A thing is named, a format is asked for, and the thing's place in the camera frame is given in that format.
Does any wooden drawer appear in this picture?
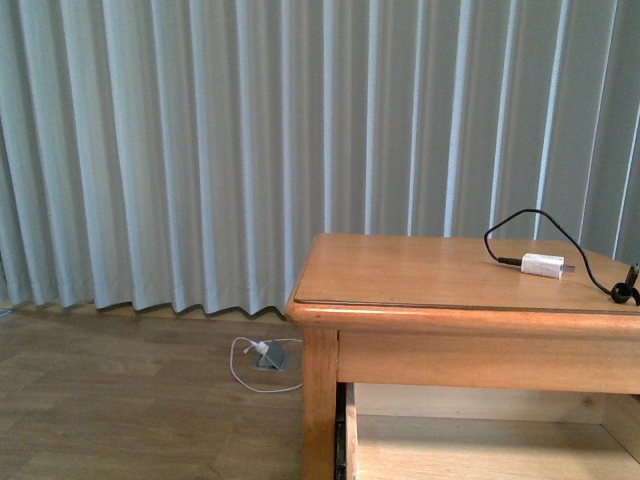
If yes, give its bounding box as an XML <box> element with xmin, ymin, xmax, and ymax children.
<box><xmin>344</xmin><ymin>384</ymin><xmax>639</xmax><ymax>479</ymax></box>

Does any white floor charger plug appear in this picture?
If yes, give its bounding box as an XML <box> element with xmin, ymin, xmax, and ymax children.
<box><xmin>243</xmin><ymin>341</ymin><xmax>269</xmax><ymax>356</ymax></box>

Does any grey floor outlet box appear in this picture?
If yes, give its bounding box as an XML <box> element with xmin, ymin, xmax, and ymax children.
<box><xmin>251</xmin><ymin>342</ymin><xmax>290</xmax><ymax>371</ymax></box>

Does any wooden nightstand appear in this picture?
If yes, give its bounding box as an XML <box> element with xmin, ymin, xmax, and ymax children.
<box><xmin>285</xmin><ymin>234</ymin><xmax>639</xmax><ymax>479</ymax></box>

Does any pale pleated curtain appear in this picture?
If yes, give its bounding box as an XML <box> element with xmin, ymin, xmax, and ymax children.
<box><xmin>1</xmin><ymin>1</ymin><xmax>639</xmax><ymax>313</ymax></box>

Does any white charger adapter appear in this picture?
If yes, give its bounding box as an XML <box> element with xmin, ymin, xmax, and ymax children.
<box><xmin>520</xmin><ymin>253</ymin><xmax>576</xmax><ymax>279</ymax></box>

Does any white floor cable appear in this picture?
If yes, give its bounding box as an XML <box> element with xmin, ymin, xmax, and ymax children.
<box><xmin>229</xmin><ymin>336</ymin><xmax>304</xmax><ymax>394</ymax></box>

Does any black charging cable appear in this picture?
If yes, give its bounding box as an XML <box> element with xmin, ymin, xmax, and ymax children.
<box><xmin>483</xmin><ymin>208</ymin><xmax>640</xmax><ymax>306</ymax></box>

